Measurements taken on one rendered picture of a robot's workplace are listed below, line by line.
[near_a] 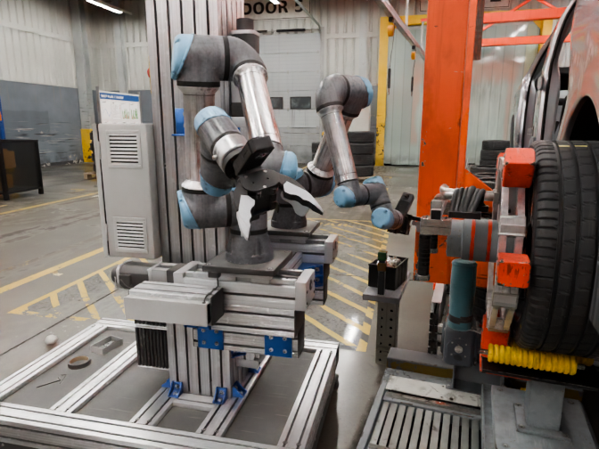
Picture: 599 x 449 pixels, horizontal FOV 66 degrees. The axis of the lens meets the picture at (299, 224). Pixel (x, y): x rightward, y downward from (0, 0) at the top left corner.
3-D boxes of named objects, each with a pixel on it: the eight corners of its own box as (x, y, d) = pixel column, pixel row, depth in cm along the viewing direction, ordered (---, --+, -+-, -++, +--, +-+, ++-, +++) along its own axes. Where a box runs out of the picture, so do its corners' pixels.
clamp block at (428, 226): (450, 236, 139) (451, 218, 137) (419, 233, 142) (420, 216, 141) (451, 232, 143) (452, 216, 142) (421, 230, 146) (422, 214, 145)
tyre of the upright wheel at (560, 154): (661, 300, 99) (627, 92, 133) (538, 287, 107) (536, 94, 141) (586, 388, 151) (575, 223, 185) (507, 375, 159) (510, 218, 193)
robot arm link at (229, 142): (247, 129, 93) (209, 138, 90) (258, 143, 91) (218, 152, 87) (245, 158, 99) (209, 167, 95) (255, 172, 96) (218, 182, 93)
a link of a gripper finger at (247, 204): (247, 257, 81) (256, 218, 87) (249, 234, 77) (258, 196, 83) (230, 253, 81) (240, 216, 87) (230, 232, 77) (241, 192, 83)
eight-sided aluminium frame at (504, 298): (512, 357, 132) (532, 166, 120) (487, 354, 134) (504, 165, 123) (502, 293, 182) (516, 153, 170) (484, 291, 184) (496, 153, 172)
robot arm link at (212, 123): (224, 132, 105) (226, 100, 99) (244, 162, 99) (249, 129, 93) (191, 138, 102) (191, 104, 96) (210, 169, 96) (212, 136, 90)
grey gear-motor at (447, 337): (545, 418, 185) (556, 337, 178) (437, 396, 199) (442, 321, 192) (540, 394, 202) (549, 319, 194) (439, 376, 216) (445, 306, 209)
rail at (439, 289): (446, 346, 225) (448, 304, 221) (426, 343, 229) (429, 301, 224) (461, 235, 452) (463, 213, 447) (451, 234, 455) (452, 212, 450)
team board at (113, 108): (116, 187, 925) (107, 85, 884) (94, 186, 936) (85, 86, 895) (155, 179, 1068) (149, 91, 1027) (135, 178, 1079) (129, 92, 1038)
